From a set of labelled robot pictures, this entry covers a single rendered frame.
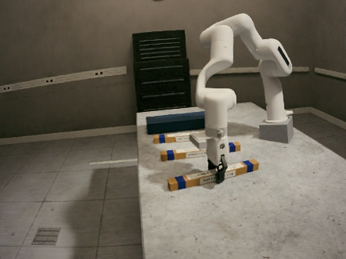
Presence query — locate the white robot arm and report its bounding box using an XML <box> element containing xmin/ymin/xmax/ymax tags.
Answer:
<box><xmin>189</xmin><ymin>13</ymin><xmax>293</xmax><ymax>150</ymax></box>

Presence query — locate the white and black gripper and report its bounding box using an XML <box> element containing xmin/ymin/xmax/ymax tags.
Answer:
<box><xmin>206</xmin><ymin>135</ymin><xmax>229</xmax><ymax>182</ymax></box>

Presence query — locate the dark blue rectangular slab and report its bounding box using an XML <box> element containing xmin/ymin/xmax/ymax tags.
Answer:
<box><xmin>146</xmin><ymin>111</ymin><xmax>205</xmax><ymax>135</ymax></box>

